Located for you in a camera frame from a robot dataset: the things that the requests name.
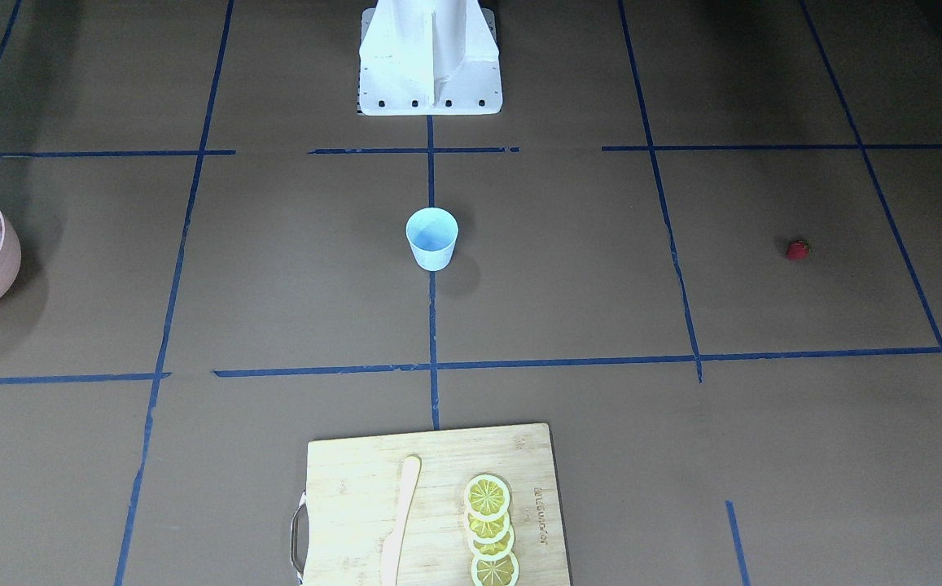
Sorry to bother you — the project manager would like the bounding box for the bamboo cutting board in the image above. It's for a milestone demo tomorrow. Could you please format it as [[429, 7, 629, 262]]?
[[291, 423, 572, 585]]

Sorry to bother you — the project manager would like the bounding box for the pale yellow plastic knife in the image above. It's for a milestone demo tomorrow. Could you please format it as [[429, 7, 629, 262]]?
[[379, 455, 422, 585]]

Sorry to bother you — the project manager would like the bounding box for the red strawberry with green leaves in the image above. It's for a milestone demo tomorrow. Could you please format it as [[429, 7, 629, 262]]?
[[786, 238, 812, 262]]

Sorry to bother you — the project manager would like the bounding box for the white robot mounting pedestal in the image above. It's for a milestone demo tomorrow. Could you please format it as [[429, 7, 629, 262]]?
[[357, 1, 503, 116]]

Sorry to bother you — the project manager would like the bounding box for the light blue plastic cup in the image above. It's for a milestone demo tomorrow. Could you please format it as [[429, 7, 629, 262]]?
[[405, 207, 459, 272]]

